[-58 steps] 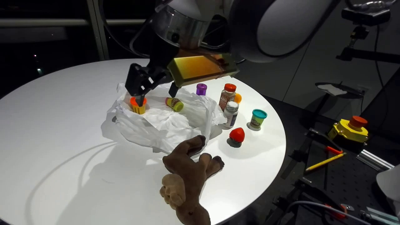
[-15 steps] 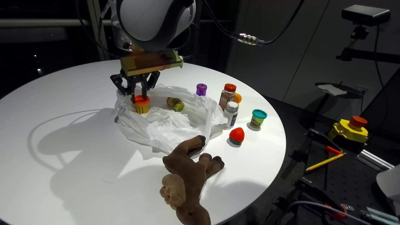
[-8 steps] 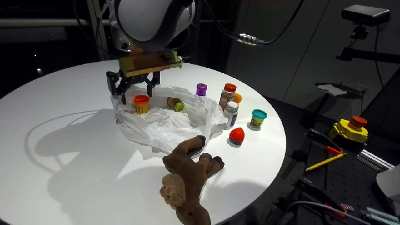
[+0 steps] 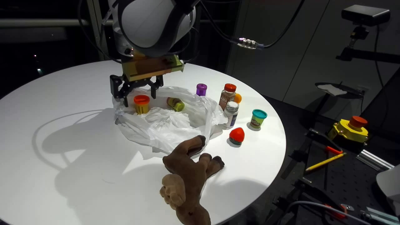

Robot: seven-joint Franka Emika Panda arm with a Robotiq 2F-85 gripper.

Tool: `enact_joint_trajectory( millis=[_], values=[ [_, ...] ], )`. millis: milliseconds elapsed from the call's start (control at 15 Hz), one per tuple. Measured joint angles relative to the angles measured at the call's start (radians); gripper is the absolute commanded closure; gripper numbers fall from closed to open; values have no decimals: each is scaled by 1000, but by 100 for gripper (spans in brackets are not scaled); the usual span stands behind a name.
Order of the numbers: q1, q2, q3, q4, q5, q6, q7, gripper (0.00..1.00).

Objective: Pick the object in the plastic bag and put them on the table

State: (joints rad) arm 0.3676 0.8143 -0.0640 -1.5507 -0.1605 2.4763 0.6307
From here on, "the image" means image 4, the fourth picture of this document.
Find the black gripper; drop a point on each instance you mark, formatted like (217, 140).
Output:
(120, 84)

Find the yellow-green play-doh can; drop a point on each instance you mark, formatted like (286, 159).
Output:
(175, 104)

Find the purple toy cup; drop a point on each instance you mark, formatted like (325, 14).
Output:
(201, 89)

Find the spice jar orange lid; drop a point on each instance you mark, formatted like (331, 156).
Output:
(226, 94)

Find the white lid pill bottle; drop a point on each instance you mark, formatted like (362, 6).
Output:
(231, 112)

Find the yellow cup orange lid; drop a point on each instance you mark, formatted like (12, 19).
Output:
(237, 97)

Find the small red toy cup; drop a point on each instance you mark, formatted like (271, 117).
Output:
(236, 135)

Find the brown plush toy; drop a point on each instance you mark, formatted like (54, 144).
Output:
(181, 187)

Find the teal lid play-doh can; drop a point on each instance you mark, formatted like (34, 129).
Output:
(257, 117)

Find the orange lid play-doh can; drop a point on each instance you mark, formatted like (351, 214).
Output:
(141, 104)

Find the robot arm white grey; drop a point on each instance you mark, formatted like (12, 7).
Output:
(147, 34)

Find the white plastic bag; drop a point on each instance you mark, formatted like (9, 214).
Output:
(162, 127)

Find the yellow emergency stop button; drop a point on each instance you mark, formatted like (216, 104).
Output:
(352, 129)

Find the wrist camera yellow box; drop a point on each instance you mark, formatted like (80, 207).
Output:
(144, 67)

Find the grey window frame post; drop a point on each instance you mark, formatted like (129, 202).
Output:
(96, 25)

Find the grey horizontal rail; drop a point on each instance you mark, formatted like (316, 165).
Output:
(41, 22)

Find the black camera on mount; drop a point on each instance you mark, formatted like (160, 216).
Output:
(365, 15)

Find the aluminium rail piece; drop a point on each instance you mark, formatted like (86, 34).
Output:
(374, 160)

